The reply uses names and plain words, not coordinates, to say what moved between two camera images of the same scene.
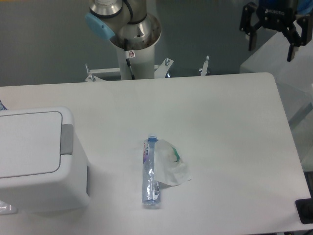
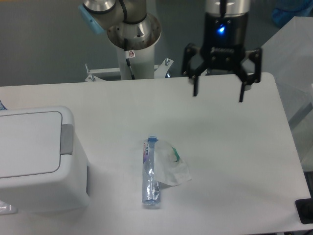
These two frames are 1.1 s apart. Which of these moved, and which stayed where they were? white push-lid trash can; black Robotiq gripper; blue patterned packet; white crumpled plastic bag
Moved: black Robotiq gripper
Stayed: blue patterned packet; white crumpled plastic bag; white push-lid trash can
